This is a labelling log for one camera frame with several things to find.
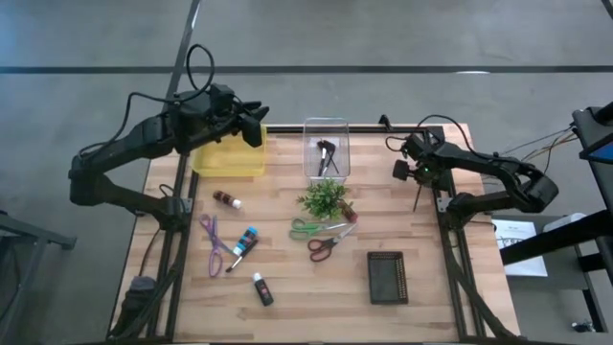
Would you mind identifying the white printed paper sheet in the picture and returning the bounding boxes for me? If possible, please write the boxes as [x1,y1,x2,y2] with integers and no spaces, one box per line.
[491,218,550,278]

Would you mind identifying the black paint bottle white cap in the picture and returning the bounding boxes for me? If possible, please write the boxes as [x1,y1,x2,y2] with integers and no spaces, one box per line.
[251,271,275,308]

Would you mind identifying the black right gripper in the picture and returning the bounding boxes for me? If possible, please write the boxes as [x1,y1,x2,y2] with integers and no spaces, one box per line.
[393,133,451,186]

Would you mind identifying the black paintbrush silver ferrule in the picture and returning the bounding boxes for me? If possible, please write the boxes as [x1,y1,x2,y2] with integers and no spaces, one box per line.
[224,239,260,274]

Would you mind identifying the green-handled scissors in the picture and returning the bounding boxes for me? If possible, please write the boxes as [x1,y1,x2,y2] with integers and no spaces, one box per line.
[288,218,350,241]

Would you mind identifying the black fan brush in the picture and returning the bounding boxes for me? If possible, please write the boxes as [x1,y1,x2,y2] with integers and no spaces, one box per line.
[316,139,337,177]

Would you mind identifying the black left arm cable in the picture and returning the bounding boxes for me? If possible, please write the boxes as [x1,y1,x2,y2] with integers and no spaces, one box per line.
[79,43,216,157]

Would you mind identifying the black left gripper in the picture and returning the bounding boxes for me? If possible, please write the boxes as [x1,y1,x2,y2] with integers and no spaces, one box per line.
[208,84,270,149]

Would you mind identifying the black operator desk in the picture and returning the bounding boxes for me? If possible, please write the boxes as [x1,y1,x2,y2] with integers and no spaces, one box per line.
[500,101,613,334]

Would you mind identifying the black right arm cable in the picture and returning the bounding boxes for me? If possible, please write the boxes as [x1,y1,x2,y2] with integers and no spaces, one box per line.
[384,113,480,159]

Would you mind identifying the coloured wire bundle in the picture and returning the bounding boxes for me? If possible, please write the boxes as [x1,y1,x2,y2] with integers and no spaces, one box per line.
[495,125,579,162]

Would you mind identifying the purple-handled scissors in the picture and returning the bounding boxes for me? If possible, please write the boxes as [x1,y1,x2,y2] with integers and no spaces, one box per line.
[199,214,234,279]

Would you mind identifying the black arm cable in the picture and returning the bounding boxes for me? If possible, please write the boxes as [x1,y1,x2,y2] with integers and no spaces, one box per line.
[79,43,216,157]
[384,113,480,159]

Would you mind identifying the brown paint bottle white cap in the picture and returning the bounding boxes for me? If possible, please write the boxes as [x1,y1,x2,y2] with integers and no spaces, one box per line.
[213,189,243,211]

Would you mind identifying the yellow translucent plastic bin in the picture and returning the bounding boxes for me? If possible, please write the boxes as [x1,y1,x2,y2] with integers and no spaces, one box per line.
[190,124,268,178]

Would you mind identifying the clear plastic bin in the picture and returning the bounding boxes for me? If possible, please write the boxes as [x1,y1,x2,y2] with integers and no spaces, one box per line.
[302,117,352,183]

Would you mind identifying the white box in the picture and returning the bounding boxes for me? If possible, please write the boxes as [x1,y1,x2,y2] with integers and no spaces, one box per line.
[543,213,588,234]

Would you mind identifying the black mesh basket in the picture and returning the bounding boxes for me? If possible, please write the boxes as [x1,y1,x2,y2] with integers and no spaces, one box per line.
[366,250,410,306]

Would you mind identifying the red-handled scissors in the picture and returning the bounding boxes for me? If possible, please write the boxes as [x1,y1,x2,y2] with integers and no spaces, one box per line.
[306,222,358,264]

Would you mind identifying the black aluminium table frame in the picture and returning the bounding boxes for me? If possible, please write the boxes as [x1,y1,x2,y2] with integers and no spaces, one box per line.
[107,114,516,344]

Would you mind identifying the blue display screen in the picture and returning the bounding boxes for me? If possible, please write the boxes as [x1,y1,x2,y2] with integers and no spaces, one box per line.
[586,141,613,167]

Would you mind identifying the green plant white pot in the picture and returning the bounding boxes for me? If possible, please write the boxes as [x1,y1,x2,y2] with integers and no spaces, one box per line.
[295,177,352,222]

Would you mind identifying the black side table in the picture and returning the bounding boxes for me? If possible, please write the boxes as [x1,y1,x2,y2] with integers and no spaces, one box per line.
[0,209,78,336]

